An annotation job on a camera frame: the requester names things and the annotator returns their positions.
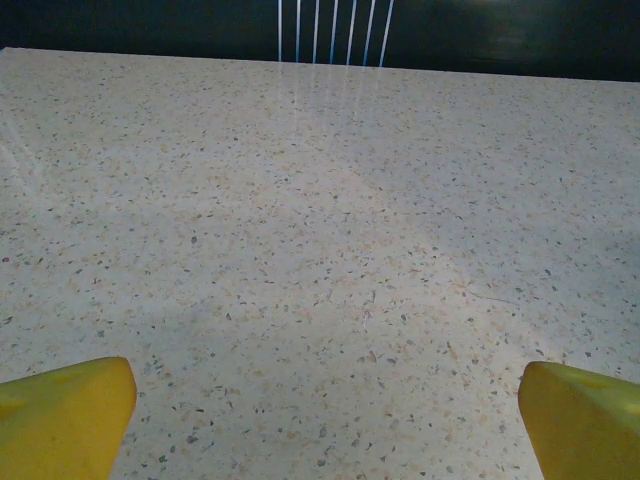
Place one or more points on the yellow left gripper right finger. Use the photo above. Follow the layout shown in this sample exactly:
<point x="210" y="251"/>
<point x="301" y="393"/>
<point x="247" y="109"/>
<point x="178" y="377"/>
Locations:
<point x="585" y="430"/>

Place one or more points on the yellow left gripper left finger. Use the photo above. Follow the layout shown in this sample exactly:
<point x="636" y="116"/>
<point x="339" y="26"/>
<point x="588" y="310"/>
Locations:
<point x="60" y="425"/>

